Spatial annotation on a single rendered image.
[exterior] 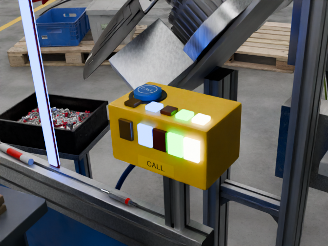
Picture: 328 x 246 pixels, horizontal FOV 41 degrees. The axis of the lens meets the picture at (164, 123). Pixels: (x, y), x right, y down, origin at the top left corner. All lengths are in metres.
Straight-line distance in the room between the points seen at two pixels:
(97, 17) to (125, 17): 2.85
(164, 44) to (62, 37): 3.14
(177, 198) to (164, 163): 0.09
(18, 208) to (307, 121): 0.66
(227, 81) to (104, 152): 1.56
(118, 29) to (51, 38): 3.01
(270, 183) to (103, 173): 0.89
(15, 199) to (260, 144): 2.09
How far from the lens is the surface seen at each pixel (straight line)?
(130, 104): 0.59
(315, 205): 2.22
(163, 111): 0.57
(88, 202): 0.82
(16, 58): 4.17
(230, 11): 0.92
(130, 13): 1.12
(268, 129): 2.83
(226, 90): 1.15
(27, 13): 0.77
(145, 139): 0.58
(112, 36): 1.14
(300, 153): 1.09
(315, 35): 0.97
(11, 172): 0.96
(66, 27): 4.05
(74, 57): 4.01
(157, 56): 0.98
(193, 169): 0.57
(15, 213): 0.67
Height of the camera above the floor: 1.32
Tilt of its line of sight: 27 degrees down
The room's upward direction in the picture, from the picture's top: 2 degrees counter-clockwise
